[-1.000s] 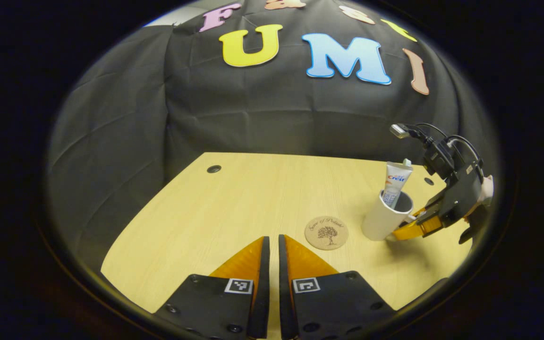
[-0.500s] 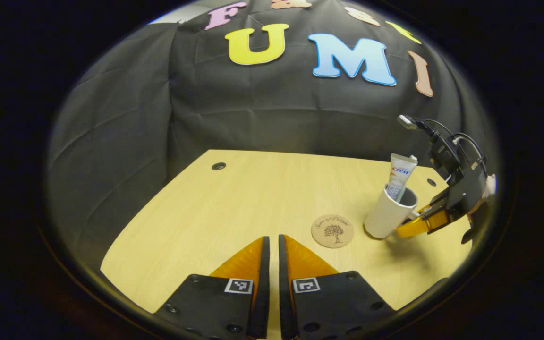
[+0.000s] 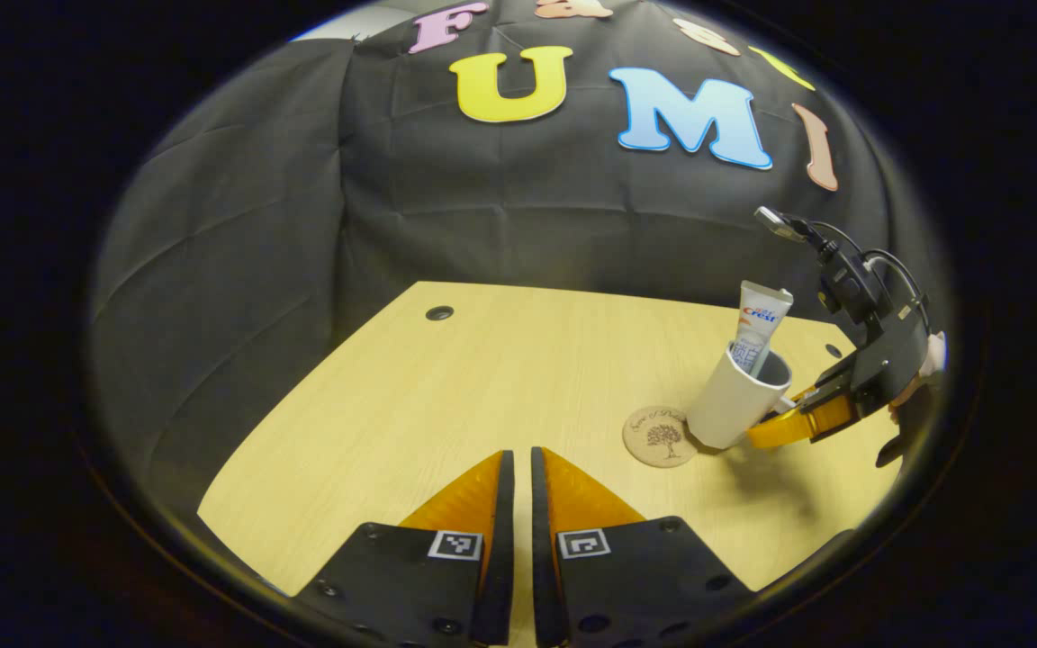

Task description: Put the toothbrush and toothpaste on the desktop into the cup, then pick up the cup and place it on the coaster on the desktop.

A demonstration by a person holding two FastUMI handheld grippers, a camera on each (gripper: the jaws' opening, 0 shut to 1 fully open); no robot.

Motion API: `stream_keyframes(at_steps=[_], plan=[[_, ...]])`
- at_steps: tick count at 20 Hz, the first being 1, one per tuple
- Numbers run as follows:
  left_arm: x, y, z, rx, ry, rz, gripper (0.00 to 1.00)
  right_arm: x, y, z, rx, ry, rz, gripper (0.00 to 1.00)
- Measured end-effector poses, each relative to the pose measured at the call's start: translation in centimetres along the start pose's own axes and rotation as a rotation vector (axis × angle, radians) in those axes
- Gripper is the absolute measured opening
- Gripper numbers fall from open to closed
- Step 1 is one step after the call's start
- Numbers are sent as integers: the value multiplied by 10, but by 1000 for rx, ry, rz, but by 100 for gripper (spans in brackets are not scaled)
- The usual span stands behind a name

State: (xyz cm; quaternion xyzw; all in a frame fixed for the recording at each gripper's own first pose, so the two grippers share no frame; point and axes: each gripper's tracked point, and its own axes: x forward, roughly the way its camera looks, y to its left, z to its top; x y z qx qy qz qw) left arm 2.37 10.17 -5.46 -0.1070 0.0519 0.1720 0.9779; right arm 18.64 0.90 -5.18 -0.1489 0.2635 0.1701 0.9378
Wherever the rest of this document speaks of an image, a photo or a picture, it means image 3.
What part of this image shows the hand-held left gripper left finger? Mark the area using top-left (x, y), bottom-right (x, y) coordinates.
top-left (298, 450), bottom-right (516, 647)

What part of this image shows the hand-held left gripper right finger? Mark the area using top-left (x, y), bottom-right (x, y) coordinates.
top-left (530, 446), bottom-right (758, 647)

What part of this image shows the white cup with wooden handle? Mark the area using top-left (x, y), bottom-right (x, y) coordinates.
top-left (686, 342), bottom-right (794, 451)

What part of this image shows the white toothpaste tube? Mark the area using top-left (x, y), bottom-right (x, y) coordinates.
top-left (731, 280), bottom-right (795, 377)

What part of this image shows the round wooden coaster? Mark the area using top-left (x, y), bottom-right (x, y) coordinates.
top-left (622, 405), bottom-right (701, 469)

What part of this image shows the light wooden desktop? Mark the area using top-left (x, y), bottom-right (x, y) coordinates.
top-left (197, 281), bottom-right (905, 648)

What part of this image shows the black backdrop cloth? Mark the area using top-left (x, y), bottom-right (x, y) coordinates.
top-left (91, 0), bottom-right (942, 505)

